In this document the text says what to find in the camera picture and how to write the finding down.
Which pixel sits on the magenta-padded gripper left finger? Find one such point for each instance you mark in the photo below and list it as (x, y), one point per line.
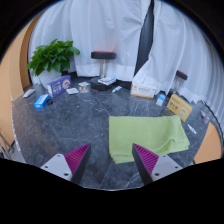
(63, 165)

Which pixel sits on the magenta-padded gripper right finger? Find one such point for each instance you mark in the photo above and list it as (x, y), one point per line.
(160, 166)

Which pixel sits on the light green towel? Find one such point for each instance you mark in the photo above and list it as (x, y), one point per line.
(146, 136)

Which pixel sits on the small white tube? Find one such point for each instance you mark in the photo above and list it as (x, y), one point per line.
(191, 128)

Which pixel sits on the yellow cardboard box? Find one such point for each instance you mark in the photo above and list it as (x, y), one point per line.
(179, 107)

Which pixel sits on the small purple packet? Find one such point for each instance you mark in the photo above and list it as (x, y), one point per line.
(204, 117)

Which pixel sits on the small blue and white box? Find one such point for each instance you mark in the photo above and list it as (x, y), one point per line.
(160, 99)

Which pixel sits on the small white card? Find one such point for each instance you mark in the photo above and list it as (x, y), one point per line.
(72, 90)

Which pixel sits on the white box with orange print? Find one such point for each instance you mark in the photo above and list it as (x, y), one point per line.
(143, 90)

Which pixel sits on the purple cardboard box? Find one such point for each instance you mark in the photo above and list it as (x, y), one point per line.
(59, 86)

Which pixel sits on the flat white remote-like bar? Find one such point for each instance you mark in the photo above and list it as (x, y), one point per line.
(29, 93)

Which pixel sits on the small clear plastic container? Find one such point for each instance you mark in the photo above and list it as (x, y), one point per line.
(83, 87)

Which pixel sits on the white tube with teal cap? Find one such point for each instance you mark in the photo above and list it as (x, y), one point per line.
(116, 89)

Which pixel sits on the red-topped black stool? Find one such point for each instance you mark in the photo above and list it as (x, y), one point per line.
(181, 76)
(103, 56)

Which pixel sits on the white and blue flat box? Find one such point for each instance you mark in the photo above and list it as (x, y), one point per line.
(106, 80)

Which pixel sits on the green potted plant white pot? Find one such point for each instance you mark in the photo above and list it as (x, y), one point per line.
(53, 60)

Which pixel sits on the white curtain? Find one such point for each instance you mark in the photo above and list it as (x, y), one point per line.
(100, 26)
(186, 50)

